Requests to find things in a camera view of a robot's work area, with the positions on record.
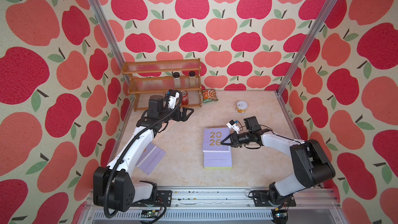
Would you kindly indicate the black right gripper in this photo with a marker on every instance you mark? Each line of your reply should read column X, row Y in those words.
column 233, row 141

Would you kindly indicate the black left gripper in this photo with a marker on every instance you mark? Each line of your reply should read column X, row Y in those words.
column 184, row 117

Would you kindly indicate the purple calendar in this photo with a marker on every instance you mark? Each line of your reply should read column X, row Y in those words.
column 150, row 158
column 215, row 154

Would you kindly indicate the green calendar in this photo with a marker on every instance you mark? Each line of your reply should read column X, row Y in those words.
column 218, row 168

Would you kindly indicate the pink calendar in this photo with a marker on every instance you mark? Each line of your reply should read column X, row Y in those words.
column 166, row 127

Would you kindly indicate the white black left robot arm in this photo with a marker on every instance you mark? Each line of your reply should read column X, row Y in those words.
column 113, row 188

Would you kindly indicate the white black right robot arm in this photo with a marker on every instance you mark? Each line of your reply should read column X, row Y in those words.
column 311, row 165

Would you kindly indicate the red soda can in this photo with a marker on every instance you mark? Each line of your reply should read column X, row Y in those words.
column 184, row 98

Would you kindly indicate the green orange snack packet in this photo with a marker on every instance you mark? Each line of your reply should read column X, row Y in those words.
column 209, row 95

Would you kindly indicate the small yellow pull-tab can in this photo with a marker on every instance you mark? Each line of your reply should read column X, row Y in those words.
column 241, row 107

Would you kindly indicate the left glass spice jar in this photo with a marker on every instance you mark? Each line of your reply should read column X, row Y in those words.
column 177, row 81

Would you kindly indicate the glass spice jar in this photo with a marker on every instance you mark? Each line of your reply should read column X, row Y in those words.
column 177, row 81
column 192, row 79

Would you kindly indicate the right glass spice jar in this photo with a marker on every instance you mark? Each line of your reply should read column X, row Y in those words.
column 192, row 79

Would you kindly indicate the wooden three-tier shelf rack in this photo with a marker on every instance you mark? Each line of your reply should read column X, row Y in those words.
column 156, row 78

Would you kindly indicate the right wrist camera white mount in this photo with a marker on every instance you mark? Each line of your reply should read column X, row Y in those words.
column 235, row 126

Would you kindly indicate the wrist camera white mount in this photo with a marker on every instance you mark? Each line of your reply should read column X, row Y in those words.
column 171, row 99
column 235, row 126

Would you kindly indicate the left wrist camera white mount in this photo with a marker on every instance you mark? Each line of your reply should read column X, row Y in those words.
column 171, row 99

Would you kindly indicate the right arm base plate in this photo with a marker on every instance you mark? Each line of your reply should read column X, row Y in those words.
column 261, row 198

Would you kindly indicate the aluminium front rail frame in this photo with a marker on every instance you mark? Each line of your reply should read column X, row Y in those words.
column 224, row 205

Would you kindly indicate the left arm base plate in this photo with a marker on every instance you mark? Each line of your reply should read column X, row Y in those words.
column 163, row 196

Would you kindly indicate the left aluminium corner post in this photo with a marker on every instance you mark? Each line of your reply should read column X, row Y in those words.
column 107, row 31

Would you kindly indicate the aluminium corner post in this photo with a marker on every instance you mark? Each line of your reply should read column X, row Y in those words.
column 313, row 31
column 107, row 31

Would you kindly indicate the right aluminium corner post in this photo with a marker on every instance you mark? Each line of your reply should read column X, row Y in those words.
column 313, row 31

